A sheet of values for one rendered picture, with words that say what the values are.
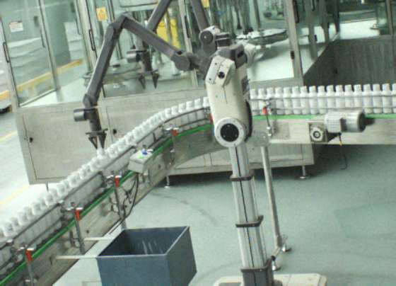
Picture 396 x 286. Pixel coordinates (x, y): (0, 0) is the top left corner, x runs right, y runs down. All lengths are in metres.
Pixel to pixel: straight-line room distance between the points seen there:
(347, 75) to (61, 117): 3.09
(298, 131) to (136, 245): 1.72
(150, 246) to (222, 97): 0.84
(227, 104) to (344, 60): 4.75
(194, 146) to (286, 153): 2.01
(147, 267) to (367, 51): 5.66
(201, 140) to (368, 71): 3.83
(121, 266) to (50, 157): 4.48
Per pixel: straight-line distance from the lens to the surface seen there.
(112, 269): 3.28
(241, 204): 4.09
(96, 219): 3.84
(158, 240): 3.50
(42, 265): 3.38
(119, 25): 3.82
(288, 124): 4.95
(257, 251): 4.16
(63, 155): 7.59
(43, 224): 3.45
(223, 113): 3.91
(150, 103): 7.09
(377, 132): 4.70
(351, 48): 8.52
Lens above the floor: 2.09
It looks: 13 degrees down
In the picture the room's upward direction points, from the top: 10 degrees counter-clockwise
